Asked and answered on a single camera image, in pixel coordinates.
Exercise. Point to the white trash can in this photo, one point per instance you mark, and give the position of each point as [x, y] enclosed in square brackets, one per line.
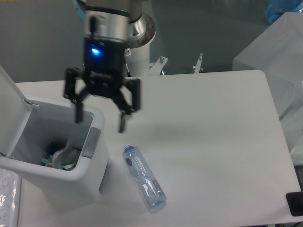
[28, 125]

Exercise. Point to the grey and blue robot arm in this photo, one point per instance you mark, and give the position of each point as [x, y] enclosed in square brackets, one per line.
[121, 19]

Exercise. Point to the clear plastic water bottle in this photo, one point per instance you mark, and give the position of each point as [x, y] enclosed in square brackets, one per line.
[144, 177]

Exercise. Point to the black device at edge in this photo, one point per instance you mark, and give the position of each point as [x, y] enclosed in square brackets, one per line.
[295, 203]

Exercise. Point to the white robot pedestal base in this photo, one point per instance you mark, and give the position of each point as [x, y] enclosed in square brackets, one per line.
[138, 62]

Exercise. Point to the white tissue wrapper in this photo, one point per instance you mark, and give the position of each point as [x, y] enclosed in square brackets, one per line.
[64, 159]

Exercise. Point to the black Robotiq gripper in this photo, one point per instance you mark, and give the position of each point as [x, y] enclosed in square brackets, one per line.
[103, 76]

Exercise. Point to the clear plastic sheet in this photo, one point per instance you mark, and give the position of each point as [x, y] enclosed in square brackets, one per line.
[10, 189]

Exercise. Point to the blue yellow snack wrapper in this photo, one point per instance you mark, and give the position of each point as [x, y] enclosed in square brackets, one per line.
[56, 146]

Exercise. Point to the translucent white plastic box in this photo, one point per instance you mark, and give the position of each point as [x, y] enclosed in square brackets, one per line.
[278, 52]

